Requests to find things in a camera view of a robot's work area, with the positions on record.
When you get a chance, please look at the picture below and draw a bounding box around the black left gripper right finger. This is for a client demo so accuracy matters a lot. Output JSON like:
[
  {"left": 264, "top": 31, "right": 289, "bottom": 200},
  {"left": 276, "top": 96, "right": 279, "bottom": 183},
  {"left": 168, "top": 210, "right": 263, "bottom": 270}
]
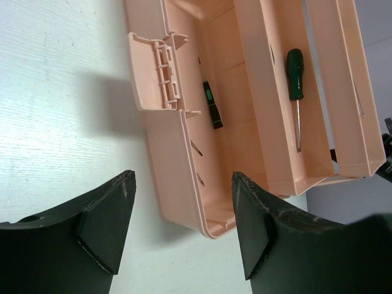
[{"left": 232, "top": 171, "right": 391, "bottom": 293}]

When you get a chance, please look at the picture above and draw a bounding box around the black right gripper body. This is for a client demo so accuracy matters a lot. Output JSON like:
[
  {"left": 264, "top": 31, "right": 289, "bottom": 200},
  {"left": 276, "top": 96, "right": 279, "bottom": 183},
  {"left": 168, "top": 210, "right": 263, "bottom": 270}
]
[{"left": 330, "top": 118, "right": 392, "bottom": 184}]

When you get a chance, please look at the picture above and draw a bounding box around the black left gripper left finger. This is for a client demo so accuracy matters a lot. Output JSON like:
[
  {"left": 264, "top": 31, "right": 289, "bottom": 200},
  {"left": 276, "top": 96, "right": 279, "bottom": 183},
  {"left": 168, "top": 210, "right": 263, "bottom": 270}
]
[{"left": 1, "top": 170, "right": 136, "bottom": 293}]

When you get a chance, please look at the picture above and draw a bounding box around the black green precision screwdriver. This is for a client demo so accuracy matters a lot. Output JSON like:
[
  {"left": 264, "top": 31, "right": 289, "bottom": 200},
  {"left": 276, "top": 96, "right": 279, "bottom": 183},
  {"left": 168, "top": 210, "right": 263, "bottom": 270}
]
[{"left": 197, "top": 173, "right": 205, "bottom": 186}]

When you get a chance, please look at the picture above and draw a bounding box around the pink plastic toolbox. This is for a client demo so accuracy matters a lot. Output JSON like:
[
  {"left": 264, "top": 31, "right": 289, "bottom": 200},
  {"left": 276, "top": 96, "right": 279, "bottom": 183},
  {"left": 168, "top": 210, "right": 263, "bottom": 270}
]
[{"left": 125, "top": 1, "right": 378, "bottom": 239}]

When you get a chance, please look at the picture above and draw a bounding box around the small green precision screwdriver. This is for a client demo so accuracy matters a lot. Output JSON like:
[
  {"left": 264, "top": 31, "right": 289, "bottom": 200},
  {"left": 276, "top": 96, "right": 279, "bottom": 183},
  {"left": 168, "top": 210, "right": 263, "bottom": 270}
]
[{"left": 190, "top": 140, "right": 203, "bottom": 156}]

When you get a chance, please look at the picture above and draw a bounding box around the green handled screwdriver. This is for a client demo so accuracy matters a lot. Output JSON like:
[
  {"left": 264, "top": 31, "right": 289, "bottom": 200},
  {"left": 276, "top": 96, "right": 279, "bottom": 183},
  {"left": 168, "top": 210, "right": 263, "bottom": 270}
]
[{"left": 286, "top": 48, "right": 304, "bottom": 153}]

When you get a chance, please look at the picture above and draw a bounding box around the small black green screwdriver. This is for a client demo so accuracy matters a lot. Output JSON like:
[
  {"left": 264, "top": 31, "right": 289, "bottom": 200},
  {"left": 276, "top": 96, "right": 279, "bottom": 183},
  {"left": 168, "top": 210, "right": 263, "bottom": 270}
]
[{"left": 203, "top": 80, "right": 224, "bottom": 129}]

